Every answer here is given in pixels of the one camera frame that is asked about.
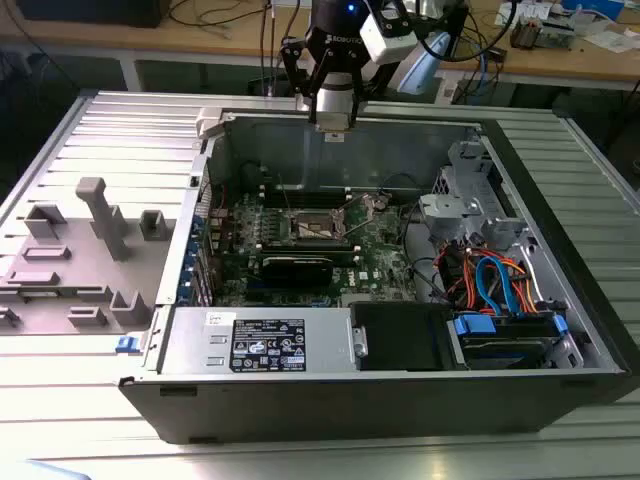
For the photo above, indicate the grey parts rack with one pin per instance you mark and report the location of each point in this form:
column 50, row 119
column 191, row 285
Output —
column 65, row 295

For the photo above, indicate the blue plastic latch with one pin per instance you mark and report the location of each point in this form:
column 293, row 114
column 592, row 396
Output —
column 125, row 344

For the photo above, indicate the black PC case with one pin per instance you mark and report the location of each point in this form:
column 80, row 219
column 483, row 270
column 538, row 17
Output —
column 350, row 410

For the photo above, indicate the white printed papers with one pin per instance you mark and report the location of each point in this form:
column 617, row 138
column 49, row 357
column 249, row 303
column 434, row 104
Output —
column 520, row 10

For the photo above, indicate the black rectangular box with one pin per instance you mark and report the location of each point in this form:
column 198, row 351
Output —
column 456, row 37

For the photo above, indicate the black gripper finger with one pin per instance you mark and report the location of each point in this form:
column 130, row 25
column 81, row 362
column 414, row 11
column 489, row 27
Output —
column 313, row 110
column 356, row 100

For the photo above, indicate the grey circuit board device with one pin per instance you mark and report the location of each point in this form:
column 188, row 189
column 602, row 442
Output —
column 555, row 30

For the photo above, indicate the black graphics card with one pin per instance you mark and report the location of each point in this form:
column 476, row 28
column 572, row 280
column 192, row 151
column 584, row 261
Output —
column 295, row 272

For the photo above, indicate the black RAM slot white clips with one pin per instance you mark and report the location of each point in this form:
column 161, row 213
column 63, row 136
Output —
column 356, row 258
column 300, row 199
column 356, row 246
column 300, row 189

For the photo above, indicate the blue card retainer clips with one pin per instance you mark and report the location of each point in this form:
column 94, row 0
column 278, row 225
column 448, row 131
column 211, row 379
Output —
column 187, row 260

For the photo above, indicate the silver CPU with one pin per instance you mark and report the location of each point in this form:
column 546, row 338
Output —
column 336, row 122

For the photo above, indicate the CPU socket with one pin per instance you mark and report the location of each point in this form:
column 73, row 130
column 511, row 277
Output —
column 312, row 230

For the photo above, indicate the white paper sheets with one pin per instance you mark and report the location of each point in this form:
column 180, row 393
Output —
column 612, row 40

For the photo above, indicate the wooden desk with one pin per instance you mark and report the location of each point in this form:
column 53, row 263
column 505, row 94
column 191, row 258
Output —
column 150, row 40

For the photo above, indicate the green motherboard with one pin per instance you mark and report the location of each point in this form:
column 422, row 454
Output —
column 380, row 250

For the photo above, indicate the finned heatsink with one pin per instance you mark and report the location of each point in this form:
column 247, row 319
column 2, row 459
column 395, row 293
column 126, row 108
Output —
column 525, row 35

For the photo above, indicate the silver drive cage bracket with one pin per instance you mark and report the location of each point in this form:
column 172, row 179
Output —
column 442, row 207

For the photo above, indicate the black drive bay box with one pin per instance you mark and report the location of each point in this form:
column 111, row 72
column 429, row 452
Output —
column 400, row 335

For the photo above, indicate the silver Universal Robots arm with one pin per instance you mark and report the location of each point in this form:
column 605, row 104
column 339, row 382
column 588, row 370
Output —
column 425, row 65

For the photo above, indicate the hard disk blue carrier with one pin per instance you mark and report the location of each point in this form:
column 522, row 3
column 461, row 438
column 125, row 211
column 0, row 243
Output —
column 500, row 345

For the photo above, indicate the small black device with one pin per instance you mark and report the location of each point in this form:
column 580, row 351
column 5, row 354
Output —
column 497, row 54

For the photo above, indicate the silver power supply unit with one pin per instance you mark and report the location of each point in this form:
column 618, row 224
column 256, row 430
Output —
column 325, row 340

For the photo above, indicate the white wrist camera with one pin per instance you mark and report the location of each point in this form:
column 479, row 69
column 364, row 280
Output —
column 385, row 42

